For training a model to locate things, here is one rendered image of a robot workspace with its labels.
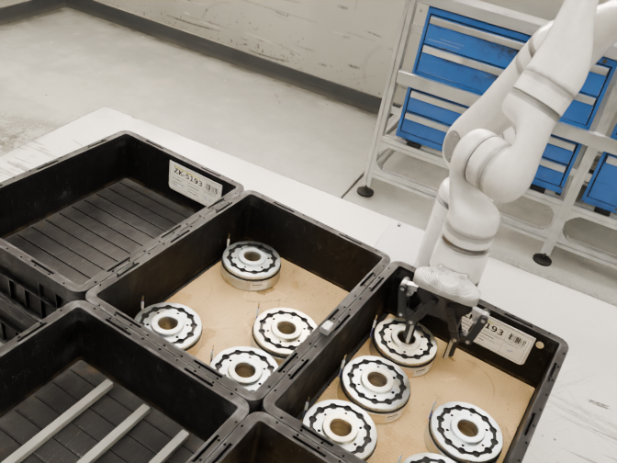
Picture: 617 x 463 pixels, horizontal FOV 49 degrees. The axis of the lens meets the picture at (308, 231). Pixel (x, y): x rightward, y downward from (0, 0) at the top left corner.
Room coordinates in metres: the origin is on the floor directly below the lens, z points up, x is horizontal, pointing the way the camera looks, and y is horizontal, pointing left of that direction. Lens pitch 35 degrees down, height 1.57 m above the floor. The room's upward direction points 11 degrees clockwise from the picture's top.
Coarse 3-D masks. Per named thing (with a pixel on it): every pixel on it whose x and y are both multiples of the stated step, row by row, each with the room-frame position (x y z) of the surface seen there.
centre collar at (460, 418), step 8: (456, 416) 0.65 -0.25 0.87; (464, 416) 0.65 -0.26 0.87; (472, 416) 0.65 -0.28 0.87; (456, 424) 0.63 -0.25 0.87; (472, 424) 0.64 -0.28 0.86; (480, 424) 0.64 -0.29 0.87; (456, 432) 0.62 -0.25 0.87; (480, 432) 0.63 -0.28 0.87; (464, 440) 0.61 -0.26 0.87; (472, 440) 0.61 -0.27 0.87; (480, 440) 0.61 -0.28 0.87
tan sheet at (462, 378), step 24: (456, 360) 0.80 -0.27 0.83; (480, 360) 0.81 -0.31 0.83; (336, 384) 0.70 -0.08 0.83; (432, 384) 0.74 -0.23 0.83; (456, 384) 0.75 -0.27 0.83; (480, 384) 0.76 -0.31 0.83; (504, 384) 0.77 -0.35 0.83; (408, 408) 0.68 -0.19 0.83; (480, 408) 0.71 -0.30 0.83; (504, 408) 0.72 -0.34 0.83; (384, 432) 0.63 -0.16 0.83; (408, 432) 0.63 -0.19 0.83; (504, 432) 0.67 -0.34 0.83; (384, 456) 0.59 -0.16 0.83; (408, 456) 0.59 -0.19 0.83; (504, 456) 0.63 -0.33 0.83
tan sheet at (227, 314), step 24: (216, 264) 0.92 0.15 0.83; (288, 264) 0.96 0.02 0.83; (192, 288) 0.85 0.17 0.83; (216, 288) 0.86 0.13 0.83; (288, 288) 0.89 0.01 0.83; (312, 288) 0.91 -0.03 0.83; (336, 288) 0.92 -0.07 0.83; (216, 312) 0.80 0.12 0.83; (240, 312) 0.81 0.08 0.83; (312, 312) 0.84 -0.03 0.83; (216, 336) 0.75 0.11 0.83; (240, 336) 0.76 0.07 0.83
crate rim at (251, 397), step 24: (216, 216) 0.92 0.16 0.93; (168, 240) 0.83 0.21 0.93; (144, 264) 0.77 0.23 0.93; (384, 264) 0.88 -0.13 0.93; (96, 288) 0.69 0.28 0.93; (360, 288) 0.81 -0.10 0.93; (120, 312) 0.66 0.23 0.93; (144, 336) 0.62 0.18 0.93; (312, 336) 0.68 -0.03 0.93; (192, 360) 0.60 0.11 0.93; (288, 360) 0.63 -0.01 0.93; (264, 384) 0.58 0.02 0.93
